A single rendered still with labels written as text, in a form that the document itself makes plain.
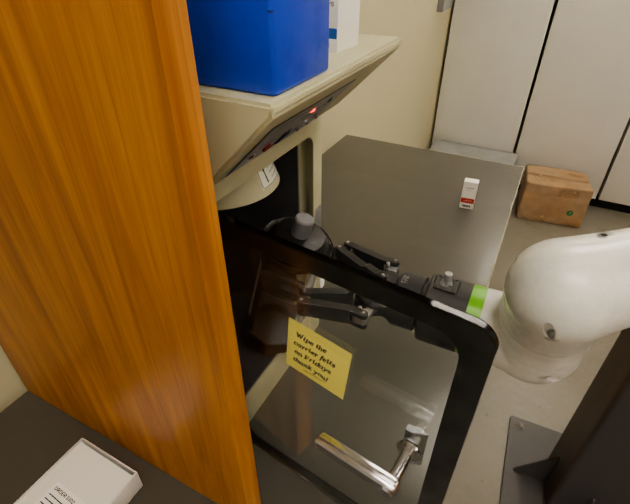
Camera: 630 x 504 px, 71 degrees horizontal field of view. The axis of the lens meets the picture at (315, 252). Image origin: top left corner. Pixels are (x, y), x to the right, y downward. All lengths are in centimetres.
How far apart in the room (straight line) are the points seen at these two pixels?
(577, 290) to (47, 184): 49
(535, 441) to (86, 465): 166
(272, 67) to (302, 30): 5
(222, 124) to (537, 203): 307
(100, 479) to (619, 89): 336
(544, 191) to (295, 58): 300
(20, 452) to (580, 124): 340
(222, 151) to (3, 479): 66
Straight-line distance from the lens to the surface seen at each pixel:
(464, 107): 359
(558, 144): 360
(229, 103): 38
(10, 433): 95
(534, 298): 47
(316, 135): 71
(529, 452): 202
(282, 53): 38
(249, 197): 61
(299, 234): 63
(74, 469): 80
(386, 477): 46
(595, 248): 49
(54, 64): 38
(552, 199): 335
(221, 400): 50
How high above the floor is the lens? 162
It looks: 36 degrees down
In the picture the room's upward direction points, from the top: straight up
